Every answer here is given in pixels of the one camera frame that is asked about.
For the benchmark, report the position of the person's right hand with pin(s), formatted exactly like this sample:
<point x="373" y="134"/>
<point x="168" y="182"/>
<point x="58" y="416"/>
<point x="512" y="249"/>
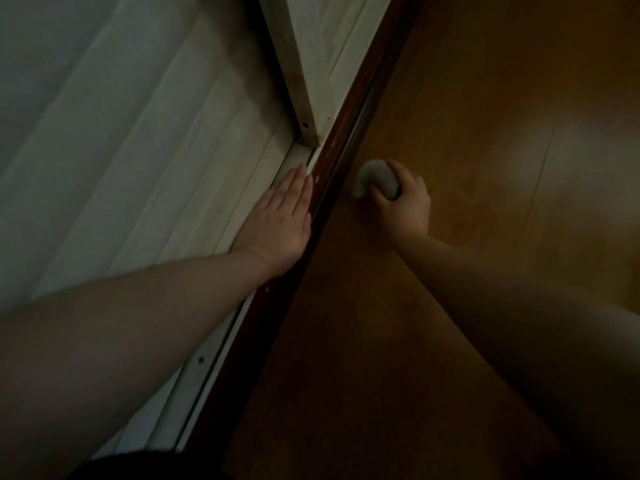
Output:
<point x="407" y="214"/>

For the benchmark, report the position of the person's left forearm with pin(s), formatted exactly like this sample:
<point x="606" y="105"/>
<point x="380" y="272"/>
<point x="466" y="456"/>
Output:
<point x="110" y="354"/>

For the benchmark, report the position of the grey cleaning cloth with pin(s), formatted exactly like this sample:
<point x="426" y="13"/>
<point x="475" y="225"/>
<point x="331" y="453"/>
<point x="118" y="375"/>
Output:
<point x="375" y="174"/>

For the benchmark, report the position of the black shirt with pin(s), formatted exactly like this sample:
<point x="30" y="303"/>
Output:
<point x="150" y="467"/>

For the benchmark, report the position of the person's left hand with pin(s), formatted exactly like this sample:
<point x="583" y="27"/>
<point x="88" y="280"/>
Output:
<point x="280" y="229"/>

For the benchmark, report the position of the person's right forearm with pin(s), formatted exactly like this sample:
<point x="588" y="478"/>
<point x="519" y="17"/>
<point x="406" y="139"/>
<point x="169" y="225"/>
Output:
<point x="540" y="334"/>

